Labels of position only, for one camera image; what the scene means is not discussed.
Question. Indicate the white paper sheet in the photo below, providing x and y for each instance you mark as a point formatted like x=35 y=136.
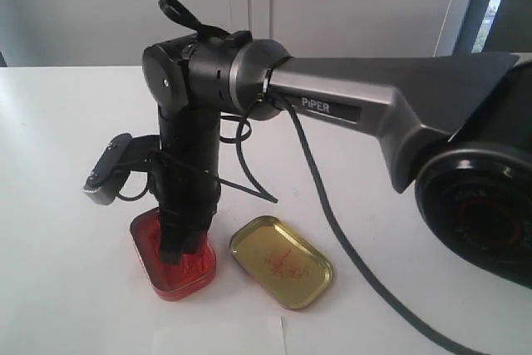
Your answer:
x=238 y=335

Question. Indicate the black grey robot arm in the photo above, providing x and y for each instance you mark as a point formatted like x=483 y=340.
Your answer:
x=456 y=128

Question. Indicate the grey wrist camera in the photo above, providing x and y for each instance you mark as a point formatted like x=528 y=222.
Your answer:
x=107 y=178

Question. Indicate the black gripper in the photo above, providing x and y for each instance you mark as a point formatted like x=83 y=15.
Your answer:
x=187 y=201

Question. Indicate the white cabinet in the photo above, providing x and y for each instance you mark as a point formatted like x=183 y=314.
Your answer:
x=56 y=33

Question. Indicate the red ink pad tin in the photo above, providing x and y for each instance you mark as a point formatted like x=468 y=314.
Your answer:
x=171 y=282

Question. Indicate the gold tin lid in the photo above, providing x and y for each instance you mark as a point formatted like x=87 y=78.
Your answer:
x=290 y=269

